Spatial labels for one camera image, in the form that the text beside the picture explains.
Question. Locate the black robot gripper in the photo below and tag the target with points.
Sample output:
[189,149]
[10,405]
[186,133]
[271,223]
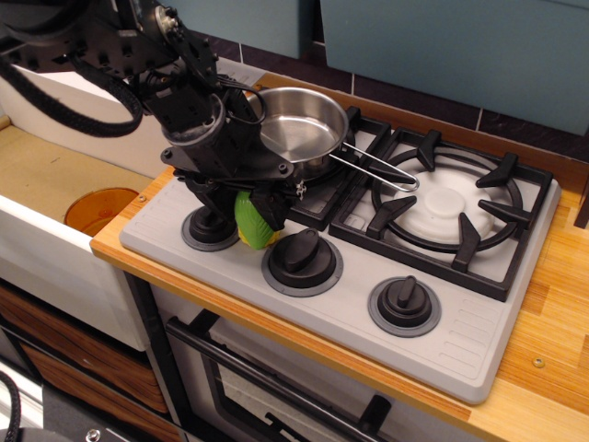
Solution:
[230,150]

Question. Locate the green toy corncob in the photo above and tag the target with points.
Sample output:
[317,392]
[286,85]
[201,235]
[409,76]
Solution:
[252,229]

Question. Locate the stainless steel pan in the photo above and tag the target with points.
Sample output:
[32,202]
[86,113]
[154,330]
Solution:
[309,130]

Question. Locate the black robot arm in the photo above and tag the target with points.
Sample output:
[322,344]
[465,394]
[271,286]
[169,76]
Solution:
[141,53]

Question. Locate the black left stove knob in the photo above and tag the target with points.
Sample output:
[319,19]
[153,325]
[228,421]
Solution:
[204,230]

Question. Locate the black stove knob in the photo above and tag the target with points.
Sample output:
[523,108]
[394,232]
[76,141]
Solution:
[204,230]
[404,307]
[302,265]

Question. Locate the black middle stove knob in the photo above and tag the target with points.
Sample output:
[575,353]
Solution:
[302,265]

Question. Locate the grey toy stove top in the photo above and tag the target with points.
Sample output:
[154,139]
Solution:
[460,356]

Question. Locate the black right stove knob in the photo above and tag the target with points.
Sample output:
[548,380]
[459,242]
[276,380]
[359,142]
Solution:
[404,307]

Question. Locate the black left burner grate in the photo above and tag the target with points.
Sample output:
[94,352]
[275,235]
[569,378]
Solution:
[325,194]

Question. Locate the black burner grate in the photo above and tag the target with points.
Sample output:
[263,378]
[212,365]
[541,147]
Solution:
[470,218]
[325,194]

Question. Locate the orange plastic drain disc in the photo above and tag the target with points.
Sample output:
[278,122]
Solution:
[92,212]

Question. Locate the toy oven door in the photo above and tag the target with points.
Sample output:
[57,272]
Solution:
[258,390]

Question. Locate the white toy sink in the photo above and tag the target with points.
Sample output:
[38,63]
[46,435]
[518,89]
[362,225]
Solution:
[46,167]

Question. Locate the black right burner grate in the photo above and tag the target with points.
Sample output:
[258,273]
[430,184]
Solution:
[470,218]

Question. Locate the wooden drawer fronts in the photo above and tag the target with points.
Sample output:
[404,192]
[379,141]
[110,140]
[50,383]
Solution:
[109,377]

